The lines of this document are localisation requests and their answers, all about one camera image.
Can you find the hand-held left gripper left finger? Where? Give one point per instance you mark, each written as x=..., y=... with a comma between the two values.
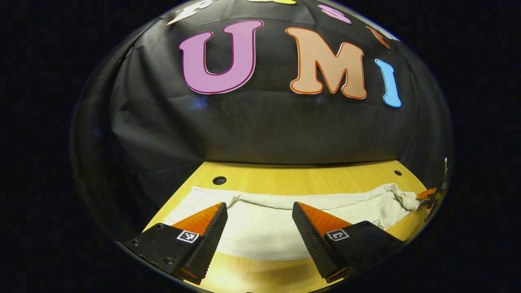
x=209, y=240

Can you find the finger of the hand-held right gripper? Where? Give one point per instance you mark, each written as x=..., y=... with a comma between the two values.
x=427, y=194

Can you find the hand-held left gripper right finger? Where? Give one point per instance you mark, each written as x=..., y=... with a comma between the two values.
x=313, y=244

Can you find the white jeans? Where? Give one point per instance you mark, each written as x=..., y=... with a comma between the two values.
x=264, y=232

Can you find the black backdrop cloth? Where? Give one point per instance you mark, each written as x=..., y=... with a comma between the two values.
x=260, y=130

